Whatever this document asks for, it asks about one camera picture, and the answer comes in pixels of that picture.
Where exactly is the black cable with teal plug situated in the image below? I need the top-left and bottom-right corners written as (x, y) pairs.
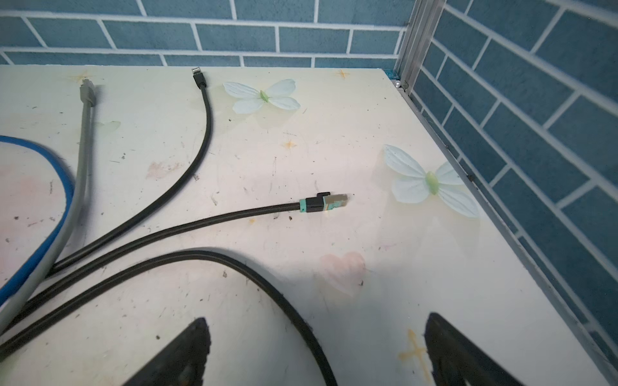
top-left (0, 191), bottom-right (349, 334)

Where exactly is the thick black looped cable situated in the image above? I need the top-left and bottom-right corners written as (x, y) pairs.
top-left (0, 248), bottom-right (339, 386)

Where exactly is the blue ethernet cable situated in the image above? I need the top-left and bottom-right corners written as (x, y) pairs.
top-left (0, 134), bottom-right (76, 307)

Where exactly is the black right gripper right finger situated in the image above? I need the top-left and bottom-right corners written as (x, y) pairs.
top-left (424, 312), bottom-right (522, 386)

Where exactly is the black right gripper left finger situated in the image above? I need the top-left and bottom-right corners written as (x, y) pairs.
top-left (125, 318), bottom-right (211, 386)

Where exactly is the thin black ethernet cable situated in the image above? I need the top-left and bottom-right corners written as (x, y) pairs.
top-left (45, 67), bottom-right (214, 278)

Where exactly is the grey ethernet cable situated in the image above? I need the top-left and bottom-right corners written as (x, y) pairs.
top-left (0, 78), bottom-right (98, 334)

